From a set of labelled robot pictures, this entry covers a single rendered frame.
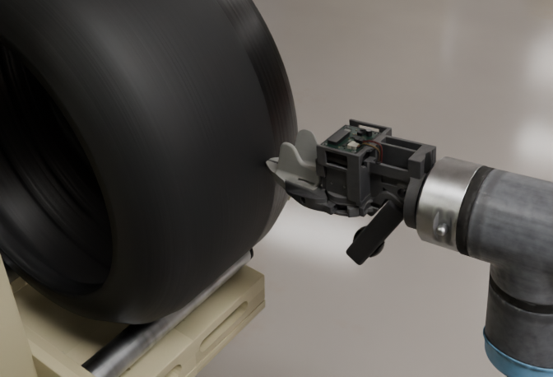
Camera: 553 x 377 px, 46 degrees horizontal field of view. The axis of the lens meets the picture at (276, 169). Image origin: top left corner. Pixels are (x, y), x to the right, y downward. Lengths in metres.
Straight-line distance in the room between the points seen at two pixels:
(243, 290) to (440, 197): 0.52
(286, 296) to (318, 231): 0.38
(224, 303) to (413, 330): 1.25
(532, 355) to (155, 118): 0.44
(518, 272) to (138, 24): 0.44
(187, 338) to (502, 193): 0.57
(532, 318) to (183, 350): 0.53
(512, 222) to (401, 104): 2.90
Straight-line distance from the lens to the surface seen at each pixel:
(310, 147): 0.76
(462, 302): 2.35
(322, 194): 0.71
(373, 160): 0.68
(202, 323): 1.03
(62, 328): 1.16
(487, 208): 0.62
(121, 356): 0.94
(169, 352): 1.00
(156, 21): 0.70
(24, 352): 0.92
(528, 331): 0.68
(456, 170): 0.64
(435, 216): 0.64
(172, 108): 0.67
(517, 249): 0.62
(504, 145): 3.26
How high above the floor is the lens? 1.62
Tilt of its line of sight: 34 degrees down
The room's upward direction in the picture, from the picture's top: straight up
